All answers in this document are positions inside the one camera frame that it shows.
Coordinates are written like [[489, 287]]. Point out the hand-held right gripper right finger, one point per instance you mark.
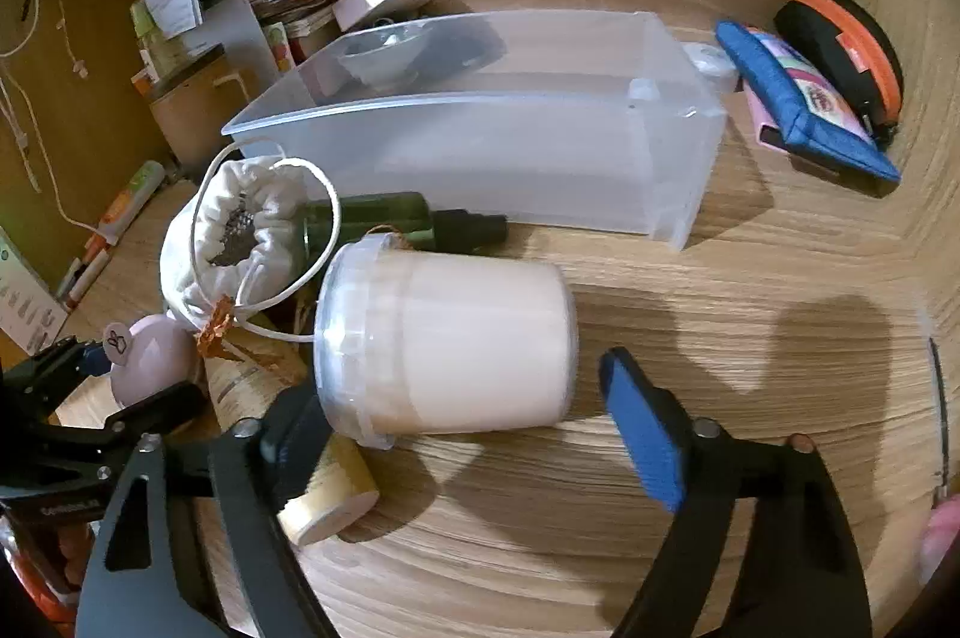
[[645, 428]]

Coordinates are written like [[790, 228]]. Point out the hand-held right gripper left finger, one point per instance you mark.
[[296, 435]]

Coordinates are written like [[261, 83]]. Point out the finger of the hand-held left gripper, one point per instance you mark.
[[94, 359], [150, 409]]

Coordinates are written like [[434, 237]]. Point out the pink round ball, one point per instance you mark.
[[154, 361]]

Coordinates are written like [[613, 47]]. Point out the cream lotion tube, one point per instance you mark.
[[337, 503]]

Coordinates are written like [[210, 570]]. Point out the translucent jar of cotton pads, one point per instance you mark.
[[465, 346]]

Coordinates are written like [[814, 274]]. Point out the green spray bottle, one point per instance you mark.
[[405, 211]]

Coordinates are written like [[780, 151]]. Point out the clear plastic storage box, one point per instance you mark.
[[487, 143]]

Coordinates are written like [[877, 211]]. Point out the wooden desktop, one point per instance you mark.
[[750, 308]]

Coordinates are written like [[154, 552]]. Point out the marker pens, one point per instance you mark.
[[86, 274]]

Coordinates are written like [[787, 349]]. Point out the white printed box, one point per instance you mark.
[[26, 301]]

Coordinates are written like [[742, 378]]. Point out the orange clothing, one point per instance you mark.
[[45, 578]]

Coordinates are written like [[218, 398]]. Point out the gold foil ribbon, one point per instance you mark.
[[214, 329]]

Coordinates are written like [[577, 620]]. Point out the white orange green tube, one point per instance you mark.
[[131, 199]]

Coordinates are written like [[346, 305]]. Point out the cardboard cylinder with dark lid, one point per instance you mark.
[[187, 121]]

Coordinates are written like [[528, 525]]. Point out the green yellow boxes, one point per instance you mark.
[[150, 50]]

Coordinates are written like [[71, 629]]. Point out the white curved stand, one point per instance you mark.
[[240, 31]]

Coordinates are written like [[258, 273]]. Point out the small white round container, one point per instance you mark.
[[712, 64]]

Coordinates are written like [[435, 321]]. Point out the blue zip pouch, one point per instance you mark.
[[750, 53]]

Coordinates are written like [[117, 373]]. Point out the black orange round case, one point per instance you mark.
[[840, 31]]

